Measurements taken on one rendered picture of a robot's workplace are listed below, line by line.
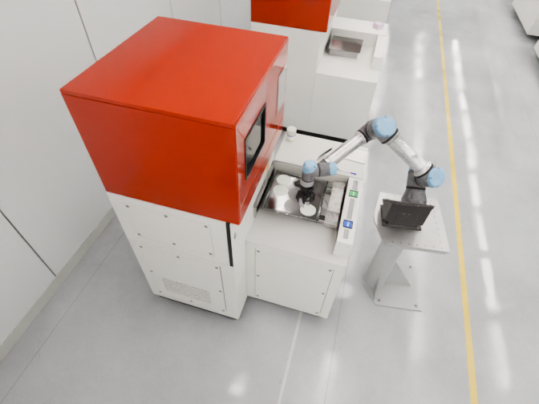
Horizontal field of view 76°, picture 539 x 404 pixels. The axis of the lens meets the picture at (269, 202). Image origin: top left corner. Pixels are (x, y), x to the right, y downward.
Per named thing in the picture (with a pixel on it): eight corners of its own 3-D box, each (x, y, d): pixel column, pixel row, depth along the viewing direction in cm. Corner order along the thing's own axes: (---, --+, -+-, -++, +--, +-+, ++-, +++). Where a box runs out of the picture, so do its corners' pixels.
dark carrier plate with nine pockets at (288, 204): (263, 207, 222) (263, 206, 221) (277, 171, 244) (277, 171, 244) (315, 220, 216) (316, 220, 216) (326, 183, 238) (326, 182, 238)
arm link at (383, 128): (435, 175, 211) (374, 114, 201) (452, 176, 196) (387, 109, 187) (423, 191, 210) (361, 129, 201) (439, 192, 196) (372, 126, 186)
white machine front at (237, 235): (229, 265, 201) (225, 223, 171) (269, 173, 253) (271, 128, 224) (235, 267, 200) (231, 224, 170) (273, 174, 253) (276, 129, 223)
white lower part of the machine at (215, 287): (154, 298, 273) (125, 237, 212) (197, 220, 326) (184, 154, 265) (239, 325, 261) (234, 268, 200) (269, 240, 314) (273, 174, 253)
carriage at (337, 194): (323, 225, 219) (324, 223, 217) (333, 186, 242) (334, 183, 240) (335, 228, 218) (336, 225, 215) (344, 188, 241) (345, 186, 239)
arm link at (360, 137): (368, 118, 212) (305, 165, 209) (377, 115, 202) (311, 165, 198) (378, 133, 214) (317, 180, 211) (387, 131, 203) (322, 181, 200)
